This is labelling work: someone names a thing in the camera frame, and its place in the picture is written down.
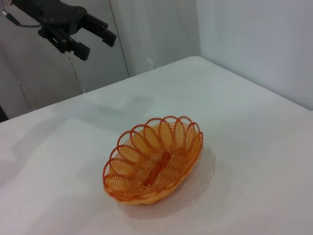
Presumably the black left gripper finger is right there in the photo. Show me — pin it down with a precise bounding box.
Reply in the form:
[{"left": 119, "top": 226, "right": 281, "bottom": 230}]
[
  {"left": 46, "top": 26, "right": 91, "bottom": 61},
  {"left": 80, "top": 13, "right": 117, "bottom": 47}
]

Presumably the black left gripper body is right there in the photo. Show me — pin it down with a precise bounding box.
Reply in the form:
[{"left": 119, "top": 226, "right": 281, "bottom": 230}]
[{"left": 13, "top": 0, "right": 88, "bottom": 37}]

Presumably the black cable with silver plug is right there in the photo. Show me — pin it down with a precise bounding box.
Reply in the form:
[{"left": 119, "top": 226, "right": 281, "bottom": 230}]
[{"left": 0, "top": 3, "right": 45, "bottom": 28}]

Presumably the orange woven plastic basket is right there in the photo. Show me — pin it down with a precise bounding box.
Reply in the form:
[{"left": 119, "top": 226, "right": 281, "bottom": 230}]
[{"left": 102, "top": 115, "right": 204, "bottom": 206}]

